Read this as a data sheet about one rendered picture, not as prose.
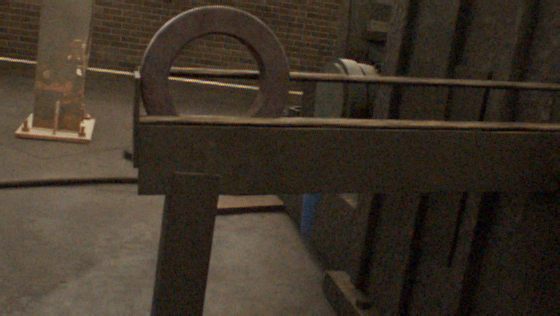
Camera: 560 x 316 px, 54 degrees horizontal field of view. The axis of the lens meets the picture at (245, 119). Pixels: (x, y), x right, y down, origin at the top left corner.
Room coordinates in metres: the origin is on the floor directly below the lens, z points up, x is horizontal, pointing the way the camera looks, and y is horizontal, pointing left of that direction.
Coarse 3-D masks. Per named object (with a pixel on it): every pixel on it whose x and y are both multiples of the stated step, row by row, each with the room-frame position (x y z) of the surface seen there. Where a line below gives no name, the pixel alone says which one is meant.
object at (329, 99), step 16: (336, 64) 2.10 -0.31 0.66; (352, 64) 2.07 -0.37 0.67; (368, 64) 2.18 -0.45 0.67; (320, 96) 2.19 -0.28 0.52; (336, 96) 2.03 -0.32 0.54; (352, 96) 1.96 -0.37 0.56; (368, 96) 1.99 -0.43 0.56; (320, 112) 2.16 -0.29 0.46; (336, 112) 2.01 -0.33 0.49; (352, 112) 1.95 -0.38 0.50; (368, 112) 1.97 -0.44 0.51; (288, 208) 2.21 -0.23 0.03; (320, 208) 1.89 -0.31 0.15; (336, 208) 1.76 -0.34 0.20; (352, 208) 1.66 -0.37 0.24; (320, 224) 1.87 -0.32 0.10; (336, 224) 1.74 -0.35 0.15; (352, 224) 1.64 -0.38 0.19; (320, 240) 1.84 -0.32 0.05; (336, 240) 1.72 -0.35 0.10; (336, 256) 1.70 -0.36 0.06
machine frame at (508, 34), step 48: (432, 0) 1.37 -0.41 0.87; (480, 0) 1.19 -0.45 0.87; (528, 0) 1.02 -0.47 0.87; (432, 48) 1.33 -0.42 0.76; (480, 48) 1.16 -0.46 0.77; (528, 48) 1.02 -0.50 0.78; (384, 96) 1.46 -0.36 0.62; (432, 96) 1.24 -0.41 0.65; (480, 96) 1.11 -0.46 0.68; (528, 96) 1.00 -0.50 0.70; (480, 192) 1.02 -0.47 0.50; (384, 240) 1.38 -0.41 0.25; (432, 240) 1.17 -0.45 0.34; (480, 240) 1.02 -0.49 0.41; (336, 288) 1.47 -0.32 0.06; (384, 288) 1.34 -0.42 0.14; (432, 288) 1.15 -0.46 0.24; (480, 288) 1.01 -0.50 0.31
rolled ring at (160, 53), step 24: (168, 24) 0.66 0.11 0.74; (192, 24) 0.66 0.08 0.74; (216, 24) 0.67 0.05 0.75; (240, 24) 0.68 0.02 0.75; (264, 24) 0.68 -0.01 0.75; (168, 48) 0.66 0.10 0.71; (264, 48) 0.68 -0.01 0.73; (144, 72) 0.65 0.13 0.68; (168, 72) 0.66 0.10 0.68; (264, 72) 0.69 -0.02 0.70; (288, 72) 0.69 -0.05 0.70; (144, 96) 0.65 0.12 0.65; (168, 96) 0.66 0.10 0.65; (264, 96) 0.69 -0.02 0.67
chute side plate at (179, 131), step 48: (144, 144) 0.63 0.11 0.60; (192, 144) 0.64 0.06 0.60; (240, 144) 0.65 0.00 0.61; (288, 144) 0.67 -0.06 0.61; (336, 144) 0.68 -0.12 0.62; (384, 144) 0.70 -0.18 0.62; (432, 144) 0.72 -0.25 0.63; (480, 144) 0.73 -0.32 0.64; (528, 144) 0.75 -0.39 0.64; (144, 192) 0.63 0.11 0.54; (240, 192) 0.66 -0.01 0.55; (288, 192) 0.67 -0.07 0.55; (336, 192) 0.69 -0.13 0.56; (384, 192) 0.70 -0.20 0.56; (432, 192) 0.72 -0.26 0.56
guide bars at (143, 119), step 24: (144, 120) 0.63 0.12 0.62; (168, 120) 0.64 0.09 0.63; (192, 120) 0.64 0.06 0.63; (216, 120) 0.65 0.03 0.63; (240, 120) 0.66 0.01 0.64; (264, 120) 0.67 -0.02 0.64; (288, 120) 0.68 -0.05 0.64; (312, 120) 0.68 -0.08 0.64; (336, 120) 0.69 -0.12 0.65; (360, 120) 0.70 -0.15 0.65; (384, 120) 0.71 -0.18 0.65
